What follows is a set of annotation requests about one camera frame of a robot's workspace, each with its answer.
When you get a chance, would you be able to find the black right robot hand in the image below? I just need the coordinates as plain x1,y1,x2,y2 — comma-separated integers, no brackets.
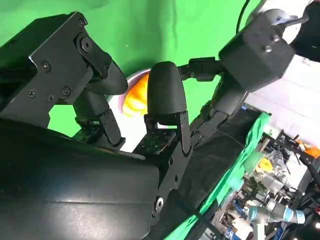
0,11,194,240

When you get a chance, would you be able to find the orange toy bread roll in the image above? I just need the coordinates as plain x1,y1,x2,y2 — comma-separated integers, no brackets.
122,74,151,118

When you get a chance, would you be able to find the lilac plate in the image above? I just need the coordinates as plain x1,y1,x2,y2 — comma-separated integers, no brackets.
108,70,177,154

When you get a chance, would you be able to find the black table drape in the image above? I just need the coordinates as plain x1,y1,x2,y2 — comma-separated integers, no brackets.
172,104,263,240

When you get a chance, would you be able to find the green table cloth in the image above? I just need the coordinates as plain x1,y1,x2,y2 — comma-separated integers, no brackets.
0,0,272,240

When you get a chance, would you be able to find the orange round background object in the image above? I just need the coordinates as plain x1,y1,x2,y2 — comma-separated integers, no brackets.
258,158,273,173

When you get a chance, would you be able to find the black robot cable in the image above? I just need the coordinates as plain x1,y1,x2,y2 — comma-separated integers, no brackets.
234,0,251,34

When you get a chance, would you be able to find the black metal frame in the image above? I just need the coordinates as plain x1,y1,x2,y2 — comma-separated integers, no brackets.
294,147,320,211

